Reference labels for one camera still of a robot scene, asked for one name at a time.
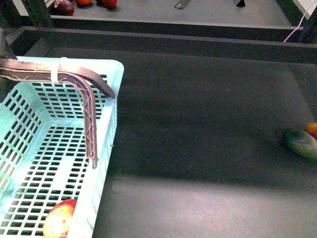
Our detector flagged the red fruit on shelf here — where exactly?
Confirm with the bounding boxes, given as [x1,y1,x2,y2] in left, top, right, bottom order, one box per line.
[97,0,117,8]

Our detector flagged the orange mango fruit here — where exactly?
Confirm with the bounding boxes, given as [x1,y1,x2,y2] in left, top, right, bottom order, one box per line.
[304,122,317,139]

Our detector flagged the metal stand leg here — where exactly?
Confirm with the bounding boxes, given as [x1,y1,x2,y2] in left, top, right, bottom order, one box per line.
[233,0,245,7]
[174,0,191,9]

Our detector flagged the white cable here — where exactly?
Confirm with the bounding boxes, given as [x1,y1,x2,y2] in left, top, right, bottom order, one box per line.
[283,0,317,43]

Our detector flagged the light blue plastic basket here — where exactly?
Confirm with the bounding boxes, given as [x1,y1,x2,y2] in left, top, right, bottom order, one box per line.
[0,56,124,238]

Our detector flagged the white zip tie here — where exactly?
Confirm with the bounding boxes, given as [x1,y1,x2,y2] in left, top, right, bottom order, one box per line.
[51,57,68,84]

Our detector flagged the metal stand leg left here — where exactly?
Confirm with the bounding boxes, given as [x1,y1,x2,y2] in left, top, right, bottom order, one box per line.
[174,0,191,9]

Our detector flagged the red yellow apple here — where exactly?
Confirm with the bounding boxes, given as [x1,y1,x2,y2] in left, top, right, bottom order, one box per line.
[43,199,77,238]

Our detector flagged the orange fruit on shelf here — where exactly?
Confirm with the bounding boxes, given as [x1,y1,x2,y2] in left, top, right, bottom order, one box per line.
[75,0,91,6]

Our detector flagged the dark purple onion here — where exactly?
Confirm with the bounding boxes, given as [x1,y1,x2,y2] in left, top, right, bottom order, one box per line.
[53,0,75,16]

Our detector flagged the metal stand leg right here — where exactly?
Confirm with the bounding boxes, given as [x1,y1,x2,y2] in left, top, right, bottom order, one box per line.
[233,0,245,7]

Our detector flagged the black conveyor mat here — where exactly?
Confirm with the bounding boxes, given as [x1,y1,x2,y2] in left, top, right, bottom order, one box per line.
[49,48,317,238]

